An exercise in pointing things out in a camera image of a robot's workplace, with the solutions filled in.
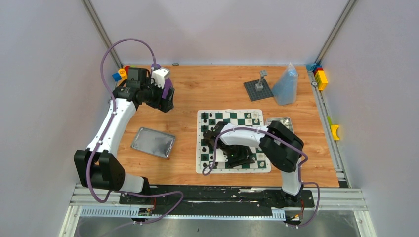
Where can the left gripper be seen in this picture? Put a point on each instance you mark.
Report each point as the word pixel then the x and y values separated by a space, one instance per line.
pixel 165 102

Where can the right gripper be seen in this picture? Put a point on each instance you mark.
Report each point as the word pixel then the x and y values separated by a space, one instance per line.
pixel 243 159

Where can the silver metal tin box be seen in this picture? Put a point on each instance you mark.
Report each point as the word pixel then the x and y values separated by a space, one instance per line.
pixel 286 121

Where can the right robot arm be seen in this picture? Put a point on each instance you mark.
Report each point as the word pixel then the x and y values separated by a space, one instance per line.
pixel 279 145

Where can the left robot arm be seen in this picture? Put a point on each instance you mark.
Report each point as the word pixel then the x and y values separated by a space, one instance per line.
pixel 97 166

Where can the purple metronome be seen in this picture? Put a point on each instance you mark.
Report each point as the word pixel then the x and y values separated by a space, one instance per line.
pixel 167 85

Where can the silver tin lid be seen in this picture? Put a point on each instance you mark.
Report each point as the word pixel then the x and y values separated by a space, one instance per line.
pixel 153 142

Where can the yellow wooden cylinder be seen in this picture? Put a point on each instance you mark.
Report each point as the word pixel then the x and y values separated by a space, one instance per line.
pixel 122 73

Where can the blue wooden block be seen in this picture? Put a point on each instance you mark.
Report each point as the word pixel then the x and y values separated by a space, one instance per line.
pixel 116 77

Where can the dark grey lego baseplate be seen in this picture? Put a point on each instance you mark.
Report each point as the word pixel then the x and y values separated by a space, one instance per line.
pixel 258 94

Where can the grey lego tower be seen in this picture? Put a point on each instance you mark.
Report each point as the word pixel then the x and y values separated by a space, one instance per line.
pixel 259 84

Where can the blue plastic bag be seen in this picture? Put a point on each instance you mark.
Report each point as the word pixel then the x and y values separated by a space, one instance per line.
pixel 285 89

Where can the yellow curved block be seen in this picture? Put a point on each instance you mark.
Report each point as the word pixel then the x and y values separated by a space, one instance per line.
pixel 334 129

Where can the colourful lego brick stack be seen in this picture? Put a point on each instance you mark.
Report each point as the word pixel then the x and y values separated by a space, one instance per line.
pixel 319 75

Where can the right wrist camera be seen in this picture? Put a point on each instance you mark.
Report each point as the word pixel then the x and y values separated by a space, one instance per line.
pixel 220 156

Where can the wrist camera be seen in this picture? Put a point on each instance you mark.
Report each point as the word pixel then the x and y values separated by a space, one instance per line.
pixel 220 156
pixel 159 77

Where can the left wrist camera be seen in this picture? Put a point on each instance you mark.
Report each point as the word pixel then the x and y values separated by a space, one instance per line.
pixel 159 77

